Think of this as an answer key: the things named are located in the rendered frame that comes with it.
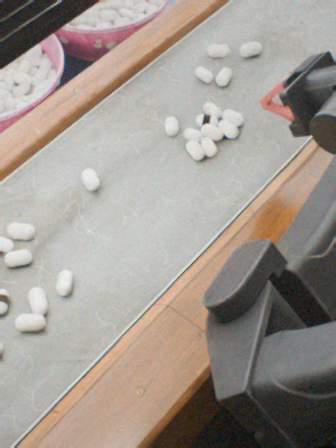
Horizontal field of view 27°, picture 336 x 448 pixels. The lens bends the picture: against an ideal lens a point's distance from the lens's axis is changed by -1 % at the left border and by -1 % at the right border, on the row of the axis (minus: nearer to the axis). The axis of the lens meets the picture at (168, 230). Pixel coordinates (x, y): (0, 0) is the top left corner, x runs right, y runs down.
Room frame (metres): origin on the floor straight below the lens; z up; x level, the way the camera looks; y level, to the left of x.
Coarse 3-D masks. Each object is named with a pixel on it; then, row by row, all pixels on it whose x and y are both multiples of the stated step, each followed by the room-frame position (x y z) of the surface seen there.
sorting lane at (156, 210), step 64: (256, 0) 1.09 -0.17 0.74; (320, 0) 1.09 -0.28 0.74; (192, 64) 0.91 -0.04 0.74; (256, 64) 0.91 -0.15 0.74; (128, 128) 0.76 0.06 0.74; (192, 128) 0.76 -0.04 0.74; (256, 128) 0.76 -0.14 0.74; (0, 192) 0.64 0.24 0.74; (64, 192) 0.64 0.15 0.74; (128, 192) 0.64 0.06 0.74; (192, 192) 0.63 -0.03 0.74; (256, 192) 0.63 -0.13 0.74; (0, 256) 0.53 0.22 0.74; (64, 256) 0.53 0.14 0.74; (128, 256) 0.53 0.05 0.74; (192, 256) 0.53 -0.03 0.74; (0, 320) 0.43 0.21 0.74; (64, 320) 0.43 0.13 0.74; (128, 320) 0.43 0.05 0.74; (0, 384) 0.35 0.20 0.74; (64, 384) 0.35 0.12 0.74
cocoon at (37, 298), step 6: (36, 288) 0.47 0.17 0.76; (30, 294) 0.46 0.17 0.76; (36, 294) 0.46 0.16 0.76; (42, 294) 0.46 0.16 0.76; (30, 300) 0.45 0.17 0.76; (36, 300) 0.45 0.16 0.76; (42, 300) 0.45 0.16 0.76; (36, 306) 0.44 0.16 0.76; (42, 306) 0.44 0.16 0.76; (48, 306) 0.44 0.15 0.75; (36, 312) 0.44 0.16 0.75; (42, 312) 0.44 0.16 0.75
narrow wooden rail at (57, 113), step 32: (192, 0) 1.05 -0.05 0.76; (224, 0) 1.07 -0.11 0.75; (160, 32) 0.96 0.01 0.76; (96, 64) 0.88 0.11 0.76; (128, 64) 0.88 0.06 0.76; (64, 96) 0.81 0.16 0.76; (96, 96) 0.82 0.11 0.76; (32, 128) 0.74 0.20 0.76; (64, 128) 0.76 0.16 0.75; (0, 160) 0.68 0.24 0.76
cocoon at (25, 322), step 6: (18, 318) 0.42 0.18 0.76; (24, 318) 0.42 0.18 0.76; (30, 318) 0.42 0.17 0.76; (36, 318) 0.42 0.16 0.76; (42, 318) 0.43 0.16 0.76; (18, 324) 0.42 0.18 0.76; (24, 324) 0.42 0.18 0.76; (30, 324) 0.42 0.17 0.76; (36, 324) 0.42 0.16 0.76; (42, 324) 0.42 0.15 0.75; (24, 330) 0.41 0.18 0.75; (30, 330) 0.41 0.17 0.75; (36, 330) 0.41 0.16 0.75
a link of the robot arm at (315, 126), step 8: (328, 104) 0.55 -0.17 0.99; (320, 112) 0.54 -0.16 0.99; (328, 112) 0.53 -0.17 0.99; (312, 120) 0.54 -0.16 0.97; (320, 120) 0.53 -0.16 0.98; (328, 120) 0.53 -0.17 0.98; (312, 128) 0.54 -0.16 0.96; (320, 128) 0.53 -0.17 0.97; (328, 128) 0.53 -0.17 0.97; (312, 136) 0.54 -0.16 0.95; (320, 136) 0.53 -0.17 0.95; (328, 136) 0.53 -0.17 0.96; (320, 144) 0.53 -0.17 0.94; (328, 144) 0.53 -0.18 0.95
